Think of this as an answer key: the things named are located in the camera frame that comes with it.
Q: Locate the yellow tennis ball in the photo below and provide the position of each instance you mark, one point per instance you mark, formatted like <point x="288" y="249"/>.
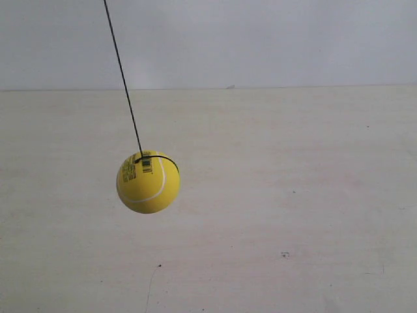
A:
<point x="148" y="182"/>

